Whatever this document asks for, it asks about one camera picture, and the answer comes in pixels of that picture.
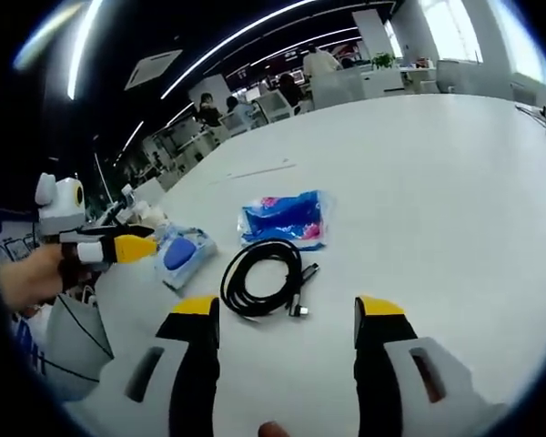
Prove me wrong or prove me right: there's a person's right hand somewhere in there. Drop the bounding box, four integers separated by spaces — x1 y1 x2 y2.
258 421 293 437

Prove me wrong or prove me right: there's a wide window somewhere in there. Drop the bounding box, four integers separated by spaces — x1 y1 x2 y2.
486 0 546 88

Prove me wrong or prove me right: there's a white table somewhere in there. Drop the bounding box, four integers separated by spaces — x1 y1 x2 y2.
63 93 546 437

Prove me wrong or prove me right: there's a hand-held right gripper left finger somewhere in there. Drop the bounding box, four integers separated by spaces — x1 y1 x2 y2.
72 294 223 437

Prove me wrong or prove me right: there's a blue tissue pack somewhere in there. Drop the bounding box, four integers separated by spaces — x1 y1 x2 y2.
236 189 337 252

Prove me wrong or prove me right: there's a narrow window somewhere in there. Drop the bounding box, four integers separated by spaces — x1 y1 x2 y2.
420 0 483 65

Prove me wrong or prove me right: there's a green potted plant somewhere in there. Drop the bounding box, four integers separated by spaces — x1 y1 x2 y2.
371 52 398 70

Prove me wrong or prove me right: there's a white office chair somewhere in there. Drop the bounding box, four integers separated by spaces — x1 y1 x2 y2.
257 88 297 124

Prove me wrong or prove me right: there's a ceiling air vent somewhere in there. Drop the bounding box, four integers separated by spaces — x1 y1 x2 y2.
125 48 183 92

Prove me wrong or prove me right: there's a black cable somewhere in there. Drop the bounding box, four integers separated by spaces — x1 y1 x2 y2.
220 239 322 320

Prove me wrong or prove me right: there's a white table power strip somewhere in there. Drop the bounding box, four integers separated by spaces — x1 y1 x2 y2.
227 162 298 179

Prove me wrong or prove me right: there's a wall poster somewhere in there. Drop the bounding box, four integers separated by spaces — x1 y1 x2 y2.
0 208 43 266

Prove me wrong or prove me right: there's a long curved ceiling light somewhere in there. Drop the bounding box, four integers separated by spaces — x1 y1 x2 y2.
161 0 320 100

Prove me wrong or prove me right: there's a grey office chair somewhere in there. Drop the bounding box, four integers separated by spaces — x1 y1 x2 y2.
435 58 466 96

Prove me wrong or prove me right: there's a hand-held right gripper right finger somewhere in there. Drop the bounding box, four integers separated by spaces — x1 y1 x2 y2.
352 294 513 437

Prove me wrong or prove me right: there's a white partition counter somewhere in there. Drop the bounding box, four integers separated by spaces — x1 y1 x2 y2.
311 67 407 111

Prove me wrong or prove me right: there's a person's left hand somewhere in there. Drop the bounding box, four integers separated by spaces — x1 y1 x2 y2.
0 245 74 316

